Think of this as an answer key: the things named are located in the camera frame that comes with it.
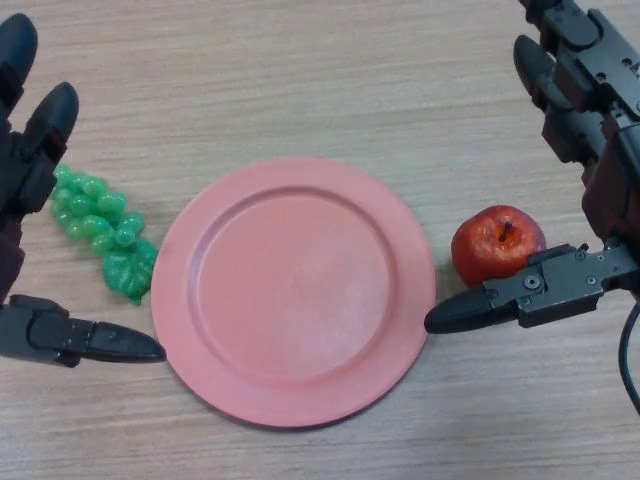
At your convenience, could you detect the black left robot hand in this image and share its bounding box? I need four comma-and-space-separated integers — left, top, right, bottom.
0, 12, 168, 369

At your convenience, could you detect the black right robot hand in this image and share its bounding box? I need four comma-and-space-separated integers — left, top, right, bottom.
423, 0, 640, 336

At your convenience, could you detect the green plastic grape bunch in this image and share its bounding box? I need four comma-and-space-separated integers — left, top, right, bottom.
49, 164, 160, 306

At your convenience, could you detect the pink round plate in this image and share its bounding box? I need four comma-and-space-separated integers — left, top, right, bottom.
149, 156, 436, 431

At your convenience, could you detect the red apple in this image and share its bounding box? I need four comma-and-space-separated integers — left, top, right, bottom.
451, 204, 548, 290

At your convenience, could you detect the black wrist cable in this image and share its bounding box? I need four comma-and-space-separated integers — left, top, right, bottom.
618, 298, 640, 416

